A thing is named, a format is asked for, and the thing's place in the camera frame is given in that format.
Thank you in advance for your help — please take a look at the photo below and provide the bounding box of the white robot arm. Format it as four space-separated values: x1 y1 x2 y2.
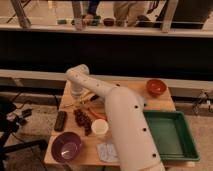
66 64 165 171

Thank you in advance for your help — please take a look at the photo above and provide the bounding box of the red bowl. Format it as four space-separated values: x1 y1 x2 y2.
146 79 167 97

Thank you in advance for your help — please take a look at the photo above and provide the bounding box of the purple bowl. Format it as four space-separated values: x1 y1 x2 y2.
51 132 82 163

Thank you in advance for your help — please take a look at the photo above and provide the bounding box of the orange carrot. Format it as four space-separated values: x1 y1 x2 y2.
88 108 107 120

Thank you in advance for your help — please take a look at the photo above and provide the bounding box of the brown grape bunch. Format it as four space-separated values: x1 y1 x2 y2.
74 109 92 136

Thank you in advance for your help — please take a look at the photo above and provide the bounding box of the white cup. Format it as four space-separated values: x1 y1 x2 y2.
91 119 109 137

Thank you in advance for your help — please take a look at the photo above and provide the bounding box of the wooden table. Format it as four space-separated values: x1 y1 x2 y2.
43 79 196 168

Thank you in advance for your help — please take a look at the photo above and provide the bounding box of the black remote control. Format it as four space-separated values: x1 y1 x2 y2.
54 111 67 132

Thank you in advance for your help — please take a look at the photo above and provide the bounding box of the grey-blue cloth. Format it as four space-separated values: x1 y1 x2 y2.
96 142 118 162

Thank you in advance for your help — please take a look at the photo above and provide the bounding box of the green plastic tray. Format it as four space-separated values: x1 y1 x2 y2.
144 110 200 161

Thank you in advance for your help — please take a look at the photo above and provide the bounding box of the black tripod stand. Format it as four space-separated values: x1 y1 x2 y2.
0 97 47 171

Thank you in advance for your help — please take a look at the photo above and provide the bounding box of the black handled knife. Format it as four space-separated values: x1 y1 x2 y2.
89 95 100 102

